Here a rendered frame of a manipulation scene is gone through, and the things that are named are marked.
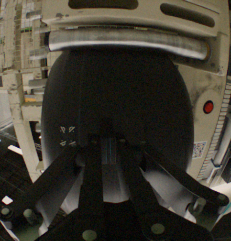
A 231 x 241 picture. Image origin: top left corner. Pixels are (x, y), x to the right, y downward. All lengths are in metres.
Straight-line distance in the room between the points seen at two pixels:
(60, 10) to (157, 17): 0.17
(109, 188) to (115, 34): 0.26
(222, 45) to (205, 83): 0.16
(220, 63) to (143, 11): 0.19
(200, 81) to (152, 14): 0.25
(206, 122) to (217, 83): 0.13
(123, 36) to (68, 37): 0.10
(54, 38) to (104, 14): 0.10
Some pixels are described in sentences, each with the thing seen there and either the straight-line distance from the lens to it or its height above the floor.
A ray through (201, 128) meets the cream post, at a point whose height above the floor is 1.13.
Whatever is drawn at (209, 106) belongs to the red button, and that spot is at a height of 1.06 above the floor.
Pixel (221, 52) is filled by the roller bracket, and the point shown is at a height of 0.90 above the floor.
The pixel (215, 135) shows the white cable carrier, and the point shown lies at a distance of 0.61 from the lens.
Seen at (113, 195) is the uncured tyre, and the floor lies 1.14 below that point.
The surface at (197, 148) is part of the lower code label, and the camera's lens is 0.57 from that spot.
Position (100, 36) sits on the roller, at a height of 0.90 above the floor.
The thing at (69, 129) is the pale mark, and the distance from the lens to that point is 0.23.
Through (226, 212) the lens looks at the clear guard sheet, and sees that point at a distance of 0.82.
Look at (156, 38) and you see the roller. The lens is 0.31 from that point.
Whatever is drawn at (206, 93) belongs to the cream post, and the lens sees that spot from 0.49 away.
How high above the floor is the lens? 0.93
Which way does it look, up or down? 24 degrees up
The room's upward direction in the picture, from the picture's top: 178 degrees counter-clockwise
